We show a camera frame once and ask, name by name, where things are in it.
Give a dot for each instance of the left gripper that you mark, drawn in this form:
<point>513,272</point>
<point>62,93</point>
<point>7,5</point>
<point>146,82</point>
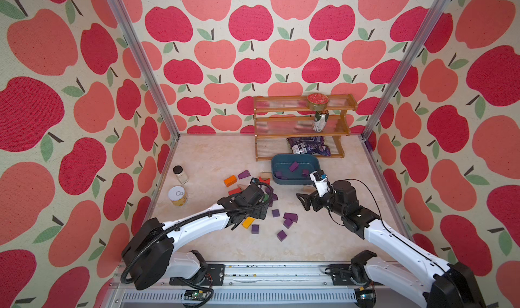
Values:
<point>260,214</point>

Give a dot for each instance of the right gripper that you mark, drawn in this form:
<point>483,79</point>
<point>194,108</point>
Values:
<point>306,202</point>

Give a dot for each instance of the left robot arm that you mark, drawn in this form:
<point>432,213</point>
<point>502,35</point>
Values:
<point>151,253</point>

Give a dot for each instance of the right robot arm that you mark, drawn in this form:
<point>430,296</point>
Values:
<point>422,277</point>

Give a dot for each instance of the teal plastic storage bin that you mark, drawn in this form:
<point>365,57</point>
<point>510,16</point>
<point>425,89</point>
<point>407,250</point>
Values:
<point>282,163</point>

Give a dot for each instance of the red rectangular block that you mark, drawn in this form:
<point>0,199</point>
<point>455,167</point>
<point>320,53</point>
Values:
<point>235,191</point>

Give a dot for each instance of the yellow long block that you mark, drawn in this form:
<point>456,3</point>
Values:
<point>248,222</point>

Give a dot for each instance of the red arch block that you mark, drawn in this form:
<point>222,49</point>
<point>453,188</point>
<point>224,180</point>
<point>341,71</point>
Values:
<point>266,181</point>

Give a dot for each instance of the purple wedge block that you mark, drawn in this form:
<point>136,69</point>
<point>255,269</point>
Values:
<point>244,174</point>

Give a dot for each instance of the orange wooden block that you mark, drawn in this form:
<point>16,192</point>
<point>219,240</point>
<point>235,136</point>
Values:
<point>230,181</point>

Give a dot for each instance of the purple flat block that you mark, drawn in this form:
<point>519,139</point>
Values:
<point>291,216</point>

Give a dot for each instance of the purple snack bag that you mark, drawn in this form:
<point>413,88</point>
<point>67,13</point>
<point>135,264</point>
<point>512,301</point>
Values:
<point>310,145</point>

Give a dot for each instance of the yellow can white lid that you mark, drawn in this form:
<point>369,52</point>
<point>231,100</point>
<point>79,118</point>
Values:
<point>177,196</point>

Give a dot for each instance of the glass jar black lid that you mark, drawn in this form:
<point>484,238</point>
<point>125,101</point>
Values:
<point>180,174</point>

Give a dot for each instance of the wooden three-tier shelf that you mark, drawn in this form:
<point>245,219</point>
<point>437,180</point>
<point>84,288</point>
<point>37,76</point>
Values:
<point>279,117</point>

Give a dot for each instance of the small green white bottle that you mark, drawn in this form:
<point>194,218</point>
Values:
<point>320,120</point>

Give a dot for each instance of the red lidded tin can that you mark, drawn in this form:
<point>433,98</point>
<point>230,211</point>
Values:
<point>317,102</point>

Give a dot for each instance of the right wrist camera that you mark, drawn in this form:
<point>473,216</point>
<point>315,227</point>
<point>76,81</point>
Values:
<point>319,178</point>

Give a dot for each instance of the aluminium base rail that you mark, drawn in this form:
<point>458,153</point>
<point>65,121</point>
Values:
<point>276,284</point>

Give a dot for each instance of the right aluminium frame post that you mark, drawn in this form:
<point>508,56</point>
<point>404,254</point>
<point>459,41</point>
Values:
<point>432,17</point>

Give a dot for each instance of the aluminium frame post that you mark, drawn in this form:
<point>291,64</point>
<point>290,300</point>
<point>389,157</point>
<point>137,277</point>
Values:
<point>432,17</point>
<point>122,16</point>

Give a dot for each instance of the left aluminium frame post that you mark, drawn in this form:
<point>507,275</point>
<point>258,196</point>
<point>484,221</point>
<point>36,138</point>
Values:
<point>122,16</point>

